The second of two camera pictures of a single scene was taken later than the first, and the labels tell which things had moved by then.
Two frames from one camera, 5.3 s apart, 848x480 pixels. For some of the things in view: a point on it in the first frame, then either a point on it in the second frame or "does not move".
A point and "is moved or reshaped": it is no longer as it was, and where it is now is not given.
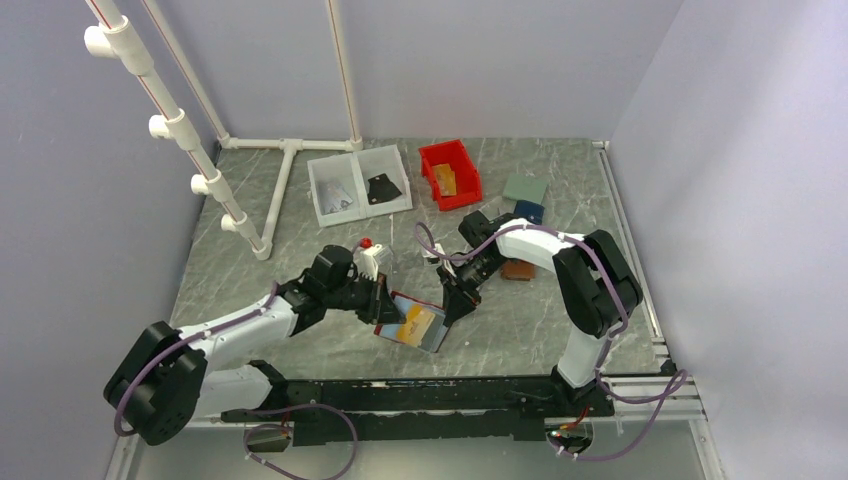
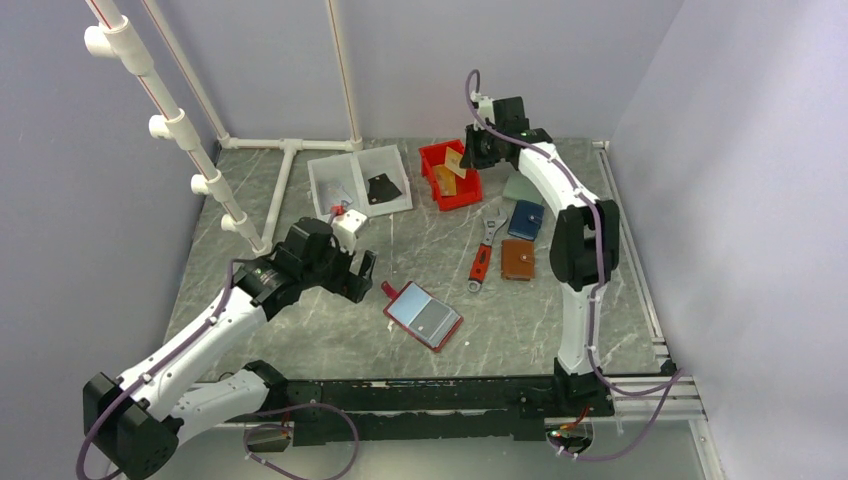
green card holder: (524, 188) does not move
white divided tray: (359, 185) does not move
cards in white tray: (336, 198) does not move
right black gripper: (456, 304) → (471, 158)
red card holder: (423, 326) is moved or reshaped
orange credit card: (417, 322) → (452, 161)
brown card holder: (518, 270) does not move
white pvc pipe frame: (111, 35) does not move
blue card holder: (532, 212) does not move
